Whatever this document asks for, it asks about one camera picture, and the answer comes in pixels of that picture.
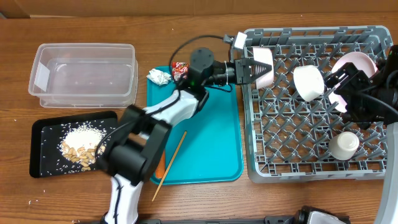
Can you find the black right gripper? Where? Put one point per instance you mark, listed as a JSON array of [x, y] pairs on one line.
[[348, 88]]

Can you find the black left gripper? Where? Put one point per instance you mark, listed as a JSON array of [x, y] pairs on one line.
[[244, 70]]

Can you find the pink bowl with food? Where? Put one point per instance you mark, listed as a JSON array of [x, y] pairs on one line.
[[265, 69]]

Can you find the large white plate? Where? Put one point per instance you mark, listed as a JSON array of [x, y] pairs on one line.
[[362, 62]]

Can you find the white bowl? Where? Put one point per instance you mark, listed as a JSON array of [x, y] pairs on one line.
[[308, 82]]

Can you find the pale green cup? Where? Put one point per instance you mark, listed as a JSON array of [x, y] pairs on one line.
[[344, 145]]

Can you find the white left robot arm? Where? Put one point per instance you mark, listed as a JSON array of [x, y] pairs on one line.
[[133, 150]]

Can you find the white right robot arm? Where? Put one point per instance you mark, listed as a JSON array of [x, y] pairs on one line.
[[371, 99]]

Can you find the grey dishwasher rack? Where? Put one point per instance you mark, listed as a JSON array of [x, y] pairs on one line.
[[286, 137]]

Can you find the red snack wrapper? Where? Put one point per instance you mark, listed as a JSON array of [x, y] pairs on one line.
[[179, 70]]

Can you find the teal plastic tray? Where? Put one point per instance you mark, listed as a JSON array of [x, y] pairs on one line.
[[212, 150]]

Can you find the crumpled white tissue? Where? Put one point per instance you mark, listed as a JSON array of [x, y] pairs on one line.
[[159, 77]]

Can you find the orange carrot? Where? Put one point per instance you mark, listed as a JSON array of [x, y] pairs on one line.
[[160, 170]]

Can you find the rice and peanuts pile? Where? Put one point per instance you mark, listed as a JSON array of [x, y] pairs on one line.
[[79, 145]]

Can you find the clear plastic bin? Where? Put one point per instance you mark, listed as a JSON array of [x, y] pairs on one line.
[[84, 75]]

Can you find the black tray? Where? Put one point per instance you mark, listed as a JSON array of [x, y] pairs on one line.
[[45, 157]]

